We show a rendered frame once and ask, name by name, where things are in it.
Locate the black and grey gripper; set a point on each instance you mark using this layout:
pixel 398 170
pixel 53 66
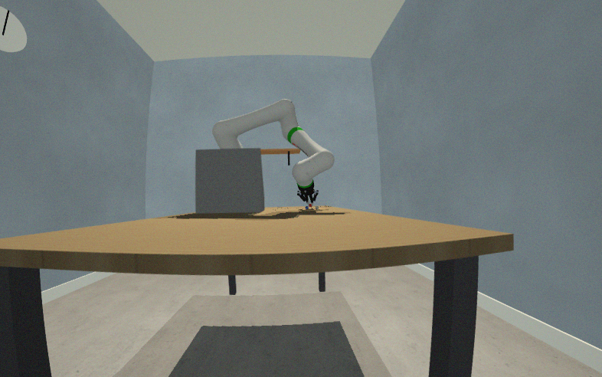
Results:
pixel 302 194

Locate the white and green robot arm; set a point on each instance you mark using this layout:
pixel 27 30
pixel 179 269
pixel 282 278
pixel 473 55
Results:
pixel 226 132

